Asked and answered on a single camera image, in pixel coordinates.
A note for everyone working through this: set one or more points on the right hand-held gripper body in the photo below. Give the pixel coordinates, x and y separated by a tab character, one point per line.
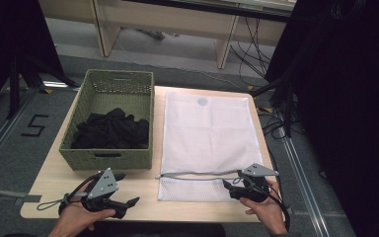
255	184

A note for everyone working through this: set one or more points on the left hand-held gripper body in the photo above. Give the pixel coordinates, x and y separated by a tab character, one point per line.
102	186

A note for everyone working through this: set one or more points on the black cloth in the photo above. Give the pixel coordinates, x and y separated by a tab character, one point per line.
112	130

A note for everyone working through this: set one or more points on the white mesh laundry bag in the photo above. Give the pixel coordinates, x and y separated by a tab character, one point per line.
207	138

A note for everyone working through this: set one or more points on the green woven basket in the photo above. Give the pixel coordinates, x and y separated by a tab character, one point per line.
110	121

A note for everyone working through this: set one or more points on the person's right hand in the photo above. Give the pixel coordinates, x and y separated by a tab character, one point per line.
267	209

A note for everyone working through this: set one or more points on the person's left hand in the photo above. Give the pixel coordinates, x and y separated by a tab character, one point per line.
77	215

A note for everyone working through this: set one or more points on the black curtain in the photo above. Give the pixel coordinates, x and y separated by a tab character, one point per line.
348	98
10	39

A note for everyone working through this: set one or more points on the black tripod stand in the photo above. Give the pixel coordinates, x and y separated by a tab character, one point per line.
26	79

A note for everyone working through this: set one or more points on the grey power strip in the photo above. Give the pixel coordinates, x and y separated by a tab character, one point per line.
151	33

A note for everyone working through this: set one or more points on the beige wooden desk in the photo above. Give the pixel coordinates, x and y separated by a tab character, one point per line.
164	18

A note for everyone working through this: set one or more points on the metal floor rail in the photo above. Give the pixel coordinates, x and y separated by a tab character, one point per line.
3	133
304	184

